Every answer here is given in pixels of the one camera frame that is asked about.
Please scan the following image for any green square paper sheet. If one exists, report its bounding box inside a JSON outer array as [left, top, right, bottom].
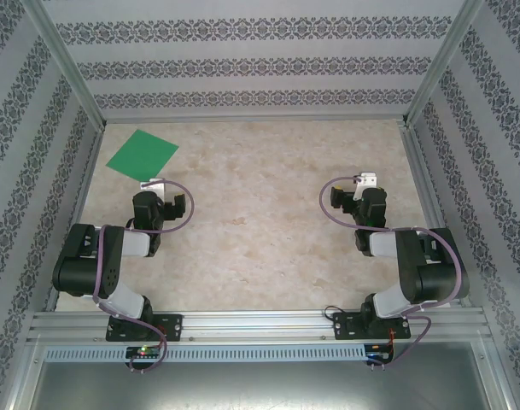
[[105, 129, 180, 181]]

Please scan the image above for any grey sheet metal panel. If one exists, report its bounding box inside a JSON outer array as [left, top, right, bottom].
[[3, 341, 517, 410]]

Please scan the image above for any circuit board with green light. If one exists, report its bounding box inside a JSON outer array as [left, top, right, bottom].
[[126, 346, 161, 359]]

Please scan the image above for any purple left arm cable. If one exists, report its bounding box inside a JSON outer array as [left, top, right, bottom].
[[91, 179, 196, 375]]

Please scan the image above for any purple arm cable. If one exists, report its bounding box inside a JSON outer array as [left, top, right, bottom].
[[91, 179, 196, 375], [318, 173, 464, 371]]

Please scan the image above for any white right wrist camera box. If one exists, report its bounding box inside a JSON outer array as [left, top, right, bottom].
[[353, 172, 378, 202]]

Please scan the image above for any aluminium side rail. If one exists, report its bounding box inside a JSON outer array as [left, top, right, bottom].
[[44, 127, 105, 313], [399, 126, 472, 308]]

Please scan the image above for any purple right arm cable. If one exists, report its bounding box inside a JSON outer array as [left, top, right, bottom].
[[318, 173, 464, 371]]

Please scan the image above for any aluminium back rail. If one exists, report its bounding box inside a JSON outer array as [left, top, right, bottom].
[[101, 114, 408, 126]]

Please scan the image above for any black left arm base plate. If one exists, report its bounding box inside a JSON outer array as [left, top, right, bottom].
[[105, 313, 184, 343]]

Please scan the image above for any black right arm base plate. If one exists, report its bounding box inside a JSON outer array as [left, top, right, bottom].
[[332, 310, 412, 341]]

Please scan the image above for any aluminium mounting rail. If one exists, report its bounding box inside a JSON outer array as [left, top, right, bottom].
[[26, 309, 494, 343]]

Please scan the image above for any aluminium corner post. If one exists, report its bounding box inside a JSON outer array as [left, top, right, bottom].
[[401, 0, 486, 127], [22, 0, 108, 130]]

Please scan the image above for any slotted grey cable duct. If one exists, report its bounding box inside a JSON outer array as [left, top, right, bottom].
[[44, 343, 368, 364]]

